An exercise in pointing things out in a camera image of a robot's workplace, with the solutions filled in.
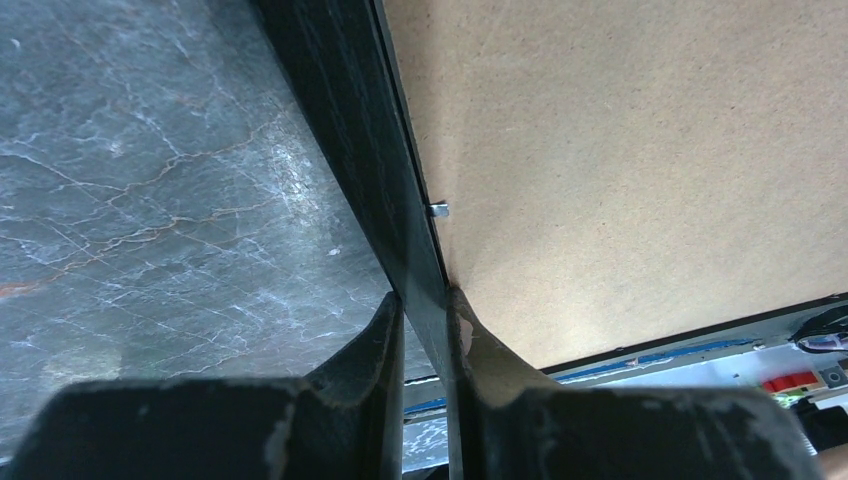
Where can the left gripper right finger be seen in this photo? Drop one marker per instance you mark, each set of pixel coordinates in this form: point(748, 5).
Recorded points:
point(509, 420)

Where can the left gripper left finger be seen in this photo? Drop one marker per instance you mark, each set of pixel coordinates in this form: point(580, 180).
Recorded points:
point(343, 420)

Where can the brown backing board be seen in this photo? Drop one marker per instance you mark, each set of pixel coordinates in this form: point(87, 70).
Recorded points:
point(622, 171)

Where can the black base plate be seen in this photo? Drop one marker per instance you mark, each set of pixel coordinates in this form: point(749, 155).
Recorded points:
point(825, 335)

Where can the black picture frame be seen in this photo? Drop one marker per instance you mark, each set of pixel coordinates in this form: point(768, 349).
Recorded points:
point(342, 66)

